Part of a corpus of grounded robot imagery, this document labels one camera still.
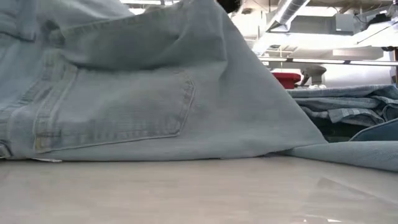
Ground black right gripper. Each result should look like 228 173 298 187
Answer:
216 0 243 14

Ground plain light blue garment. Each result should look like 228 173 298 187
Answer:
0 0 398 174

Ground striped light blue shirt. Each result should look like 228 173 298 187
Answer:
287 84 398 128

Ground red plastic laundry bin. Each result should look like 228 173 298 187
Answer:
271 72 302 90

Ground clear spray bottle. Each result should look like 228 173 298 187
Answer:
299 65 327 90

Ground long ceiling light bar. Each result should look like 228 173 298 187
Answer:
257 55 398 67

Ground silver spiral air duct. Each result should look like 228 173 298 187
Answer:
250 0 312 55

